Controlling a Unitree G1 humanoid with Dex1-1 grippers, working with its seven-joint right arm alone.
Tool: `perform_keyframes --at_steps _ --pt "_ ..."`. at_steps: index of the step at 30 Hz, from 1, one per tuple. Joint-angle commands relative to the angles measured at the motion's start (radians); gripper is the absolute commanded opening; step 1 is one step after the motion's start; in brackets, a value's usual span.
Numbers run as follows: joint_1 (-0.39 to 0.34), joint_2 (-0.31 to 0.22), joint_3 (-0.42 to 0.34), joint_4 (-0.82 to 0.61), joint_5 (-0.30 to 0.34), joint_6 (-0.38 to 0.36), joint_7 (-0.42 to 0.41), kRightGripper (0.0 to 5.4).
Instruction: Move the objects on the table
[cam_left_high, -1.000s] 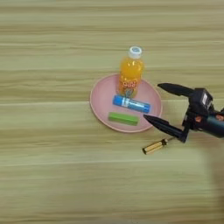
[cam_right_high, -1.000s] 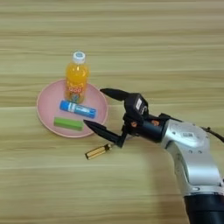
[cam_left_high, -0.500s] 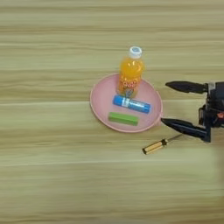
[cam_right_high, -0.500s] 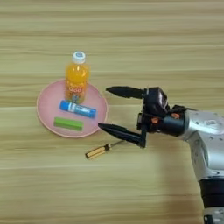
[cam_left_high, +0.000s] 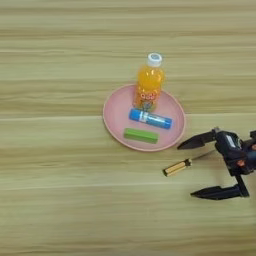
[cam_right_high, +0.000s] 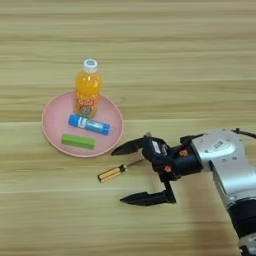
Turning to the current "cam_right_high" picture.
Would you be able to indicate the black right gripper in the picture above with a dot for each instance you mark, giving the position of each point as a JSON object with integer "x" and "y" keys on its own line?
{"x": 183, "y": 160}

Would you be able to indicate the green rectangular block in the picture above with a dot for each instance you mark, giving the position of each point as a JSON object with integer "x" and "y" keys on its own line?
{"x": 78, "y": 141}

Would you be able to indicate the blue glue stick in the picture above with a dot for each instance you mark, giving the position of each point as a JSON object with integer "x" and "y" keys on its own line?
{"x": 89, "y": 124}

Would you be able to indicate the orange juice bottle white cap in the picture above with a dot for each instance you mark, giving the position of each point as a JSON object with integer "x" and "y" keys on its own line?
{"x": 87, "y": 90}

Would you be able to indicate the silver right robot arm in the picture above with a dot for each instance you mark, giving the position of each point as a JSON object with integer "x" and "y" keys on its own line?
{"x": 230, "y": 160}

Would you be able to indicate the pink round plate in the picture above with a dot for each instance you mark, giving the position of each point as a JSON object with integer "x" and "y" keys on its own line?
{"x": 55, "y": 130}

